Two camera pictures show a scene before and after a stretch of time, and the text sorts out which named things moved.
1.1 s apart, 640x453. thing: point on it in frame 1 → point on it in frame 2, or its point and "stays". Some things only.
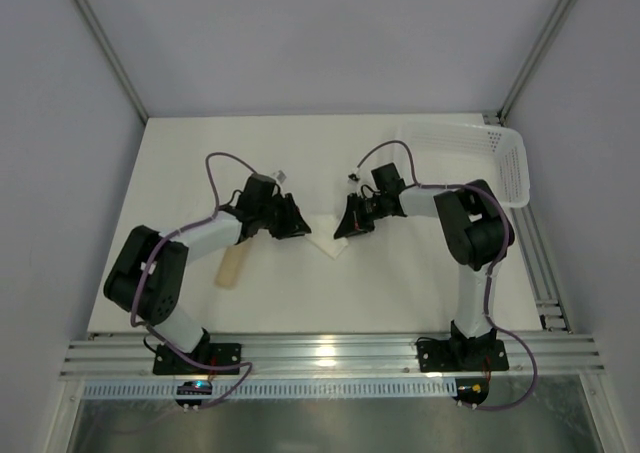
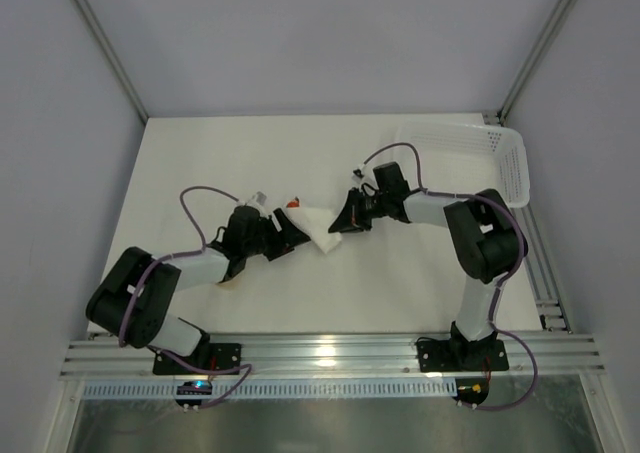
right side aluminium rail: x=544 y=288 stays
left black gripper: x=288 y=216 → x=275 y=233
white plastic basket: x=454 y=154 stays
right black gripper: x=358 y=215 stays
